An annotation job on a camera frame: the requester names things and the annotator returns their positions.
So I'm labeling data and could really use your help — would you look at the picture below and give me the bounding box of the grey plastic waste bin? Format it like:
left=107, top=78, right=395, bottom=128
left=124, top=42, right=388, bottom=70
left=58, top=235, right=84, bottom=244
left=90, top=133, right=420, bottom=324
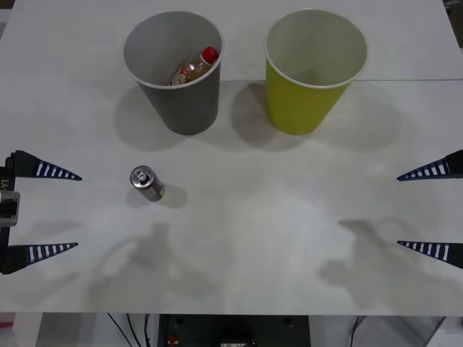
left=122, top=10, right=226, bottom=136

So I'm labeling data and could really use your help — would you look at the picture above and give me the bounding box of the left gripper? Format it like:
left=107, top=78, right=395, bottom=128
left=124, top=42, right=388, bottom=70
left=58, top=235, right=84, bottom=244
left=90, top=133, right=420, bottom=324
left=0, top=149, right=83, bottom=276

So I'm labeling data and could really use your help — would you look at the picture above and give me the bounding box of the plastic bottle with red cap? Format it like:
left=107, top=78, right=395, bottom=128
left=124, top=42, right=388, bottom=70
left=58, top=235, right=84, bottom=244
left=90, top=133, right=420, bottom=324
left=169, top=46, right=220, bottom=87

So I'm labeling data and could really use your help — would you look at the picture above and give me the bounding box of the yellow-green plastic waste bin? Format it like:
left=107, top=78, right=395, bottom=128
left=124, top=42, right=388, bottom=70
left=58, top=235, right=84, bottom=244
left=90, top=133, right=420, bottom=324
left=263, top=9, right=369, bottom=137

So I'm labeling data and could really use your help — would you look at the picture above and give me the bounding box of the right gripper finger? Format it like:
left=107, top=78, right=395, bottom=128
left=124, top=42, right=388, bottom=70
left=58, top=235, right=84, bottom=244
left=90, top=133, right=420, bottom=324
left=396, top=239, right=463, bottom=270
left=396, top=149, right=463, bottom=182

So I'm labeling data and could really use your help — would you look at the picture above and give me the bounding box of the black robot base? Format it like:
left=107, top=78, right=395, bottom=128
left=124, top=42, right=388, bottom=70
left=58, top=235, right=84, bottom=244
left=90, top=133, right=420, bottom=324
left=158, top=314, right=310, bottom=347

